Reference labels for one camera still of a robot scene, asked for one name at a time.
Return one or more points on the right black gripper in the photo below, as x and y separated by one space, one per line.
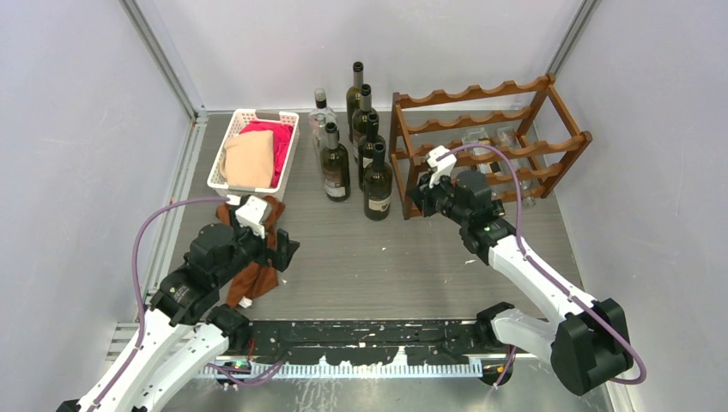
423 196

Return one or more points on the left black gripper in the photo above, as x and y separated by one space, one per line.
278 257

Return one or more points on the clear square liquor bottle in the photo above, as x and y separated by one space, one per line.
482 136

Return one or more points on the clear glass wine bottle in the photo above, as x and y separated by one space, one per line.
506 136

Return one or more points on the brown wooden wine rack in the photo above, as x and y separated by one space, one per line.
548 162

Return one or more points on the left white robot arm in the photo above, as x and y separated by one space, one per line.
185 327

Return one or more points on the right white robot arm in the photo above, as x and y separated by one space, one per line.
581 338

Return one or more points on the dark wine bottle front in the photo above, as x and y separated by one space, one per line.
377 185

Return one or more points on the dark wine bottle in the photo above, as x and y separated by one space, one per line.
359 119
366 145
353 95
377 185

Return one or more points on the brown bottle gold cap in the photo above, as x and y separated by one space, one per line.
334 162

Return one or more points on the dark wine bottle back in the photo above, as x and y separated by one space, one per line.
353 95

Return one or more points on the clear bottle black cap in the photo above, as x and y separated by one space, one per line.
318 118

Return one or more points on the brown cloth on table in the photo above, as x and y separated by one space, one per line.
256 280

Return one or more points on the beige folded cloth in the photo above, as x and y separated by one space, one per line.
249 159

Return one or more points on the white plastic basket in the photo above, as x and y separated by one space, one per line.
240 119

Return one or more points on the pink red cloth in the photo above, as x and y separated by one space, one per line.
279 139

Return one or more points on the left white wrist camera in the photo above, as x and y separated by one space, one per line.
252 212

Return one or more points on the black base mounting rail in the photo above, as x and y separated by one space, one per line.
431 342

